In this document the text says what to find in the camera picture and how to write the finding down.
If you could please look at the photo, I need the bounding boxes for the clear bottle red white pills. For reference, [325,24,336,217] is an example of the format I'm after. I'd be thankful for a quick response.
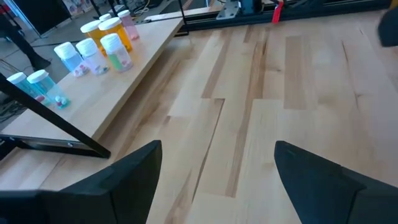
[53,42,90,78]

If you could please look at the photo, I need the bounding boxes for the clear bottle green label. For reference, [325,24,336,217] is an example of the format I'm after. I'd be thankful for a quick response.
[99,32,134,73]

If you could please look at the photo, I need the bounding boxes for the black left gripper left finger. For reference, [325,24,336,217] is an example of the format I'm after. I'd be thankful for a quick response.
[0,140,162,224]

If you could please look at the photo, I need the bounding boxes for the floral patterned panel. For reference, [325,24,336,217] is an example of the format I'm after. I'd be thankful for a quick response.
[61,0,94,17]

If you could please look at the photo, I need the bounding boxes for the silver metal bracket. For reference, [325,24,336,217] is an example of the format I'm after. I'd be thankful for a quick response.
[216,0,243,21]

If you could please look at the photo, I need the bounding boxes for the teal medicine bottle white cap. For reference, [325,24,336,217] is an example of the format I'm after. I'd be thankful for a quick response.
[6,72,52,106]

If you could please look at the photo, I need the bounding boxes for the wooden shelf board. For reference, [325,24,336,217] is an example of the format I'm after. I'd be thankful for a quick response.
[0,17,185,142]

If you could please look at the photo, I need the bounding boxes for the teal bottle red capsule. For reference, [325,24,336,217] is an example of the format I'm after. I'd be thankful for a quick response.
[27,69,72,110]

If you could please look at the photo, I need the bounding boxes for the person's leg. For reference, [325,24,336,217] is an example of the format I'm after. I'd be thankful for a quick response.
[0,18,52,72]

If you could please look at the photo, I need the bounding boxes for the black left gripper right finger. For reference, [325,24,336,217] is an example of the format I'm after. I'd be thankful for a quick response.
[275,140,398,224]

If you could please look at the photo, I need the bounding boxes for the black partition panel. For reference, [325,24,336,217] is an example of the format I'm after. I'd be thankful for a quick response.
[12,0,73,35]

